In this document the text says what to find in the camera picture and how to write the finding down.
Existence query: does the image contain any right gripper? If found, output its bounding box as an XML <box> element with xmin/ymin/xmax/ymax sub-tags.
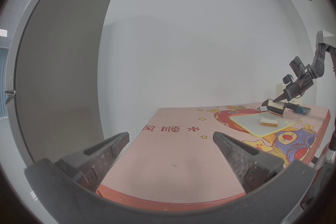
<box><xmin>273</xmin><ymin>72</ymin><xmax>314</xmax><ymax>103</ymax></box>

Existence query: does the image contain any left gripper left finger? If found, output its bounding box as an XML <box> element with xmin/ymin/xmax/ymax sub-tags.
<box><xmin>55</xmin><ymin>132</ymin><xmax>130</xmax><ymax>191</ymax></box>

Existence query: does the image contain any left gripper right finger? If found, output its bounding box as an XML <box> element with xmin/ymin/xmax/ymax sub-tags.
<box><xmin>213</xmin><ymin>131</ymin><xmax>285</xmax><ymax>195</ymax></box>

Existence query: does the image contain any slice of bread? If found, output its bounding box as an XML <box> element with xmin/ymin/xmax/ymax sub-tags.
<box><xmin>260</xmin><ymin>118</ymin><xmax>278</xmax><ymax>128</ymax></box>

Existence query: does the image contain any cutting board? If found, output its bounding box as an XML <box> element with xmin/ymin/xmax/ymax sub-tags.
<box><xmin>230</xmin><ymin>111</ymin><xmax>295</xmax><ymax>137</ymax></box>

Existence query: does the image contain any grey door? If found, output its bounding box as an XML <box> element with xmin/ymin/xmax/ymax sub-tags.
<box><xmin>13</xmin><ymin>0</ymin><xmax>113</xmax><ymax>163</ymax></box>

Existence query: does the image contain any knife with blue-green handle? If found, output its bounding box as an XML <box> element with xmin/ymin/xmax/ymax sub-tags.
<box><xmin>262</xmin><ymin>99</ymin><xmax>312</xmax><ymax>116</ymax></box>

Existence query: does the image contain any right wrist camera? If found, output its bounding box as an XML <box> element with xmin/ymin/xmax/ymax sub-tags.
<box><xmin>283</xmin><ymin>55</ymin><xmax>306</xmax><ymax>84</ymax></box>

